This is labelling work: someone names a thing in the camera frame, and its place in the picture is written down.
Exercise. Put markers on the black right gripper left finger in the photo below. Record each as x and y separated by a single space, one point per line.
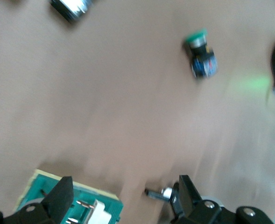
58 205

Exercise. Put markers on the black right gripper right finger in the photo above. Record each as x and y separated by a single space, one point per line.
188 205

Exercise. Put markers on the green load switch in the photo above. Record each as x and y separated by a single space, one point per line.
38 186

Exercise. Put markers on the brown table mat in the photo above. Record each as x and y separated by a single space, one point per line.
104 105

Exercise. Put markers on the green button with blue block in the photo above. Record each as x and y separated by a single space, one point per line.
202 60
69 9

